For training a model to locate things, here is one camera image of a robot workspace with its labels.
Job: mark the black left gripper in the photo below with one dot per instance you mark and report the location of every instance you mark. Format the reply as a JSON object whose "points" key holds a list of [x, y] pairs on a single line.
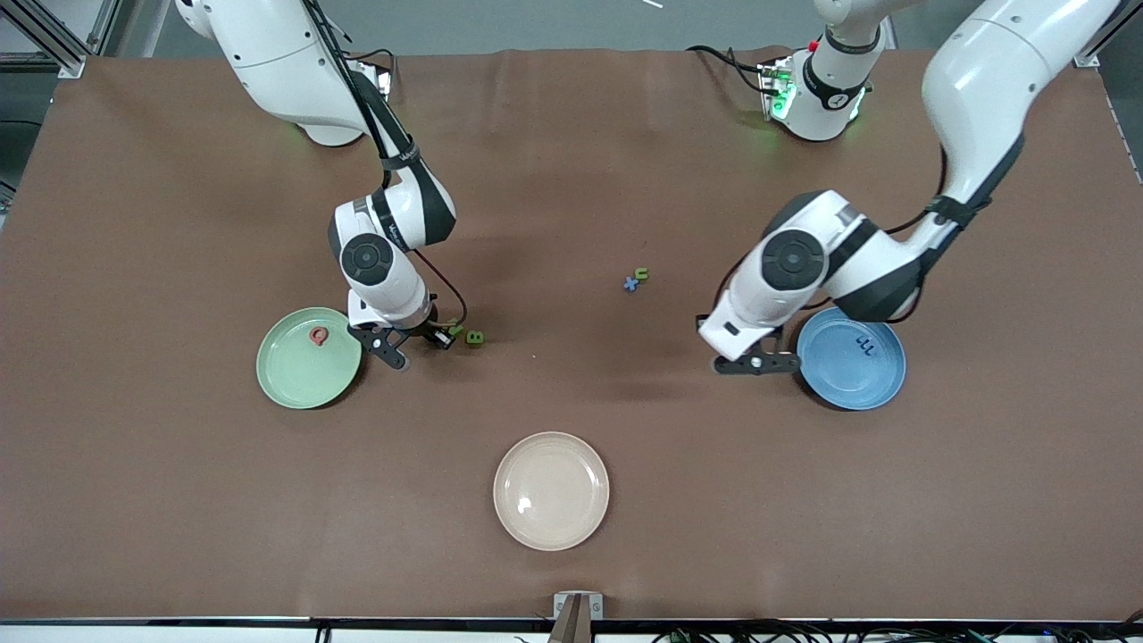
{"points": [[778, 329]]}

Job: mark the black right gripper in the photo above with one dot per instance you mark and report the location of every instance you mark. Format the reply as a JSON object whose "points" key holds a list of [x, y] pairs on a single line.
{"points": [[426, 329]]}

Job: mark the blue lowercase letter m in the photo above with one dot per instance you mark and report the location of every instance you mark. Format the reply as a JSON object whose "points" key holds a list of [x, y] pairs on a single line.
{"points": [[867, 346]]}

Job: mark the red capital letter Q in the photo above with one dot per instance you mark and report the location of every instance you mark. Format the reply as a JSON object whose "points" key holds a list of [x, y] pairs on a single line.
{"points": [[312, 337]]}

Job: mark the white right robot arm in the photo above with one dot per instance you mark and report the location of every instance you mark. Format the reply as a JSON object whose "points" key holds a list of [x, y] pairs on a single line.
{"points": [[286, 62]]}

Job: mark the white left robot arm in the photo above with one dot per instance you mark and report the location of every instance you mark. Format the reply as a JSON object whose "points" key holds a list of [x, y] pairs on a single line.
{"points": [[982, 89]]}

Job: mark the blue plate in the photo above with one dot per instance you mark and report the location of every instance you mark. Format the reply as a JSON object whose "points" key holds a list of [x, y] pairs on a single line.
{"points": [[848, 384]]}

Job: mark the brown table mat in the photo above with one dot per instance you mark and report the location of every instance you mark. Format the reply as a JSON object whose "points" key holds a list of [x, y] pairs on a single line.
{"points": [[554, 393]]}

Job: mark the green plate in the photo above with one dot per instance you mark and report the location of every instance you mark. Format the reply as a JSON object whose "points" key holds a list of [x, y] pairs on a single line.
{"points": [[295, 375]]}

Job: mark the beige plate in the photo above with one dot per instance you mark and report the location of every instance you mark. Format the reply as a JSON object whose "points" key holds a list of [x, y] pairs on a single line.
{"points": [[551, 491]]}

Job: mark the metal bracket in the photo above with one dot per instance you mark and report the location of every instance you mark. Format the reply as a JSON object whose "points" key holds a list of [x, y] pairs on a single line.
{"points": [[596, 605]]}

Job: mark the tan mounting post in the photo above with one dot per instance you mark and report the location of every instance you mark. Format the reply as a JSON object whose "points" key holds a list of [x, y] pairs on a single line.
{"points": [[571, 630]]}

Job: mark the aluminium frame post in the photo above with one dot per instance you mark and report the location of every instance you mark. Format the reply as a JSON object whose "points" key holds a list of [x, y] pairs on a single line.
{"points": [[1088, 58], [70, 61]]}

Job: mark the white table rail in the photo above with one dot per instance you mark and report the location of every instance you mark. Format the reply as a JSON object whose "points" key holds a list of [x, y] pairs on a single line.
{"points": [[134, 635]]}

